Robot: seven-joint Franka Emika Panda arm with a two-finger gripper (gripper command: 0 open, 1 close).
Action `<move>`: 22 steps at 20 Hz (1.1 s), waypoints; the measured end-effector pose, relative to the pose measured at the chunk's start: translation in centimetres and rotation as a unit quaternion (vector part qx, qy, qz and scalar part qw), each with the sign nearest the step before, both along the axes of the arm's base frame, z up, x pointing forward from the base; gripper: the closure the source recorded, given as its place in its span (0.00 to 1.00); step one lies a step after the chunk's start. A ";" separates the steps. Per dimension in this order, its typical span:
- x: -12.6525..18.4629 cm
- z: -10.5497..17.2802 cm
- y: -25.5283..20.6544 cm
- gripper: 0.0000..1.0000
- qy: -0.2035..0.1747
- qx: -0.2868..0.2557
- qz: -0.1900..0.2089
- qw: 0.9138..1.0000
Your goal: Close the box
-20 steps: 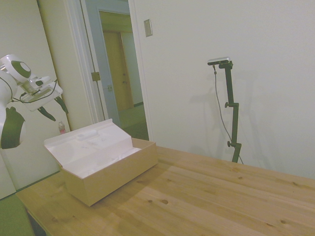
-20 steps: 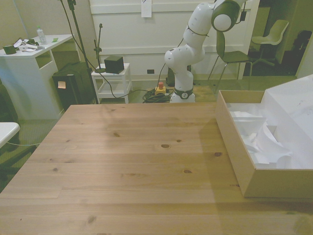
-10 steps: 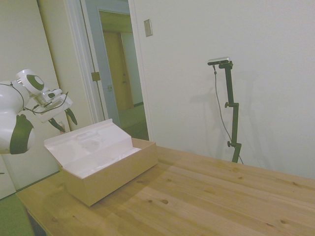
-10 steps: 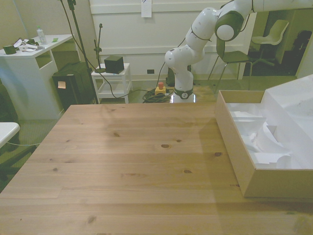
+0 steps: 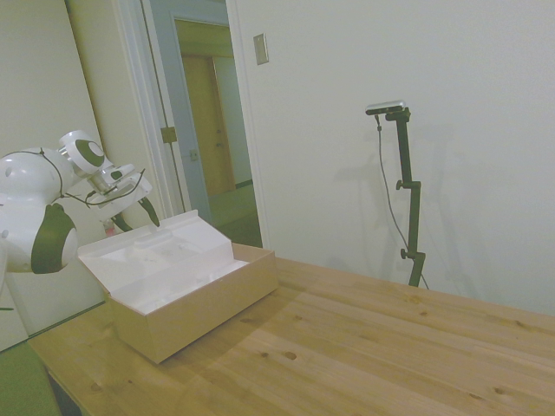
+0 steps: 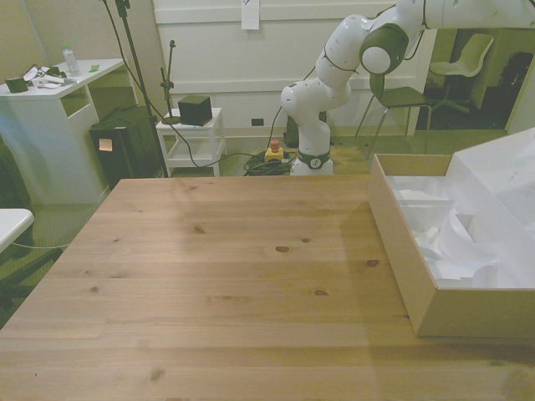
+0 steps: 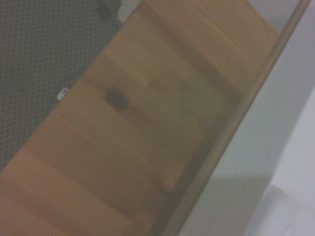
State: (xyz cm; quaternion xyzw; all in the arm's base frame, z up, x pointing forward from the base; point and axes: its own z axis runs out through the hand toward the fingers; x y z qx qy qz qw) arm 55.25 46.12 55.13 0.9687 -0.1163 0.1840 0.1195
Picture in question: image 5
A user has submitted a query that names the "silver exterior camera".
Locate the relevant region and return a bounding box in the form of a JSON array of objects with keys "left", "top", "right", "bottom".
[{"left": 364, "top": 99, "right": 409, "bottom": 117}]

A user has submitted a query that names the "wooden hallway door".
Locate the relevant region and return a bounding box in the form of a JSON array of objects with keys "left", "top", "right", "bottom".
[{"left": 181, "top": 55, "right": 238, "bottom": 197}]

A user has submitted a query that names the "black camera stand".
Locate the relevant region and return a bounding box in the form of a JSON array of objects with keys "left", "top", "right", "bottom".
[{"left": 382, "top": 107, "right": 428, "bottom": 289}]

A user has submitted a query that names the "brown cardboard box white lining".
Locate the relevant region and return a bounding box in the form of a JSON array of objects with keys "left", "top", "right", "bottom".
[{"left": 76, "top": 210, "right": 279, "bottom": 365}]

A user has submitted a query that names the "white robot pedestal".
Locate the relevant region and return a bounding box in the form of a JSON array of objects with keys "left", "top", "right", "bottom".
[{"left": 0, "top": 255, "right": 110, "bottom": 353}]

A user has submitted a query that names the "black cable on robot arm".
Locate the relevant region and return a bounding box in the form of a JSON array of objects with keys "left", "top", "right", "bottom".
[{"left": 16, "top": 147, "right": 146, "bottom": 207}]

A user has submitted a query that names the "white foam insert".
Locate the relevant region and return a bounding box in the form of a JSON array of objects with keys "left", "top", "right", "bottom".
[{"left": 139, "top": 258, "right": 251, "bottom": 316}]

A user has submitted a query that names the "green chair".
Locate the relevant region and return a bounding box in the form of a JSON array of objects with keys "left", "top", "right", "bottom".
[{"left": 0, "top": 342, "right": 61, "bottom": 416}]

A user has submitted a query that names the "white open door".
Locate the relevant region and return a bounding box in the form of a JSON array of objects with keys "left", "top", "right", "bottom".
[{"left": 139, "top": 0, "right": 213, "bottom": 224}]

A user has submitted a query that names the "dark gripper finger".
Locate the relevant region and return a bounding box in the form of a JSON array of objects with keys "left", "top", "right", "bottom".
[
  {"left": 112, "top": 213, "right": 134, "bottom": 234},
  {"left": 137, "top": 197, "right": 161, "bottom": 229}
]

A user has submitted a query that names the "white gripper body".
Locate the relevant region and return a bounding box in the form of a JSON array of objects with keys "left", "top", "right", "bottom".
[{"left": 86, "top": 163, "right": 153, "bottom": 218}]

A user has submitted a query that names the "metal wall switch plate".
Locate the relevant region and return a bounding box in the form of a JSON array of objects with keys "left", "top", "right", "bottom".
[{"left": 252, "top": 32, "right": 270, "bottom": 67}]

